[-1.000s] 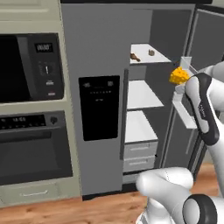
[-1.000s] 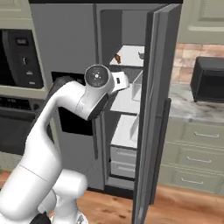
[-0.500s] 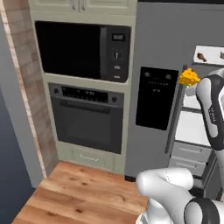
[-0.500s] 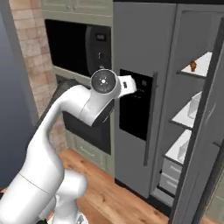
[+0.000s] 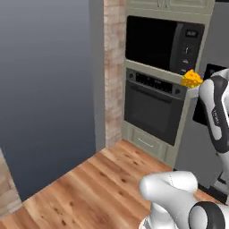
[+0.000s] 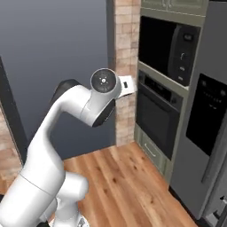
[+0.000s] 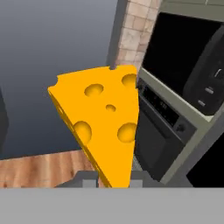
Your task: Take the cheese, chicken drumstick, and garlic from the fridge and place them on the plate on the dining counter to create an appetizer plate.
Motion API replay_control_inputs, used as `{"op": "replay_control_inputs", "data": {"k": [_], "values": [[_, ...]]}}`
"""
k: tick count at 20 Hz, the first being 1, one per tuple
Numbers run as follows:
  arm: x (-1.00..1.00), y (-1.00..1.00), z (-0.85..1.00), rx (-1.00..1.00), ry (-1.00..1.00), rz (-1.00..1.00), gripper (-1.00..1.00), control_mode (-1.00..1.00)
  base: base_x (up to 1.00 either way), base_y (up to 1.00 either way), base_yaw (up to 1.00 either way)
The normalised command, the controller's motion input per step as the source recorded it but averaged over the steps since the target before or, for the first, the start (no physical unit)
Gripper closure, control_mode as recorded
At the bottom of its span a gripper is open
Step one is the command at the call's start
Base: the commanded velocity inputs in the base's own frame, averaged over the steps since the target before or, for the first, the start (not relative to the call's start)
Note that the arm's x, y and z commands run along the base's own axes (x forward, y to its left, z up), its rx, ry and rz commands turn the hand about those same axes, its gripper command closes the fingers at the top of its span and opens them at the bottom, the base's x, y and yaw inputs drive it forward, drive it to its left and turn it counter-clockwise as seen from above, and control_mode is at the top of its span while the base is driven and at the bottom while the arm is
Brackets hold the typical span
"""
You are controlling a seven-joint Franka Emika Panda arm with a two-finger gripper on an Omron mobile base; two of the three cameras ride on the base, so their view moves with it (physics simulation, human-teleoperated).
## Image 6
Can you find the grey fridge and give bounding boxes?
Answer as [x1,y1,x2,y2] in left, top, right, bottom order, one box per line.
[169,0,227,227]

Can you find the green wall cupboards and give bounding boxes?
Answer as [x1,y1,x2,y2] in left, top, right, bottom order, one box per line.
[140,0,210,18]

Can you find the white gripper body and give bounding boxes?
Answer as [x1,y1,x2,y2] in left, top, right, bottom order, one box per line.
[129,75,138,95]

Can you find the grey fridge door handle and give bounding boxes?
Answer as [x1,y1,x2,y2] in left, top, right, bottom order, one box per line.
[201,117,227,184]

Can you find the black microwave oven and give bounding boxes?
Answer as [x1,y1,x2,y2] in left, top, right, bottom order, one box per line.
[137,15,202,88]

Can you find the silver drawer handle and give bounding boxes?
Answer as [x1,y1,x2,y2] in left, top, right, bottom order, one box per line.
[144,142,159,158]

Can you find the black built-in oven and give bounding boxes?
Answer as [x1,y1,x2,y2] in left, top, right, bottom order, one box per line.
[135,69,184,161]

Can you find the green drawer front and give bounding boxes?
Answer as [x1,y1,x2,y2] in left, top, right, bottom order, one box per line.
[134,123,173,179]

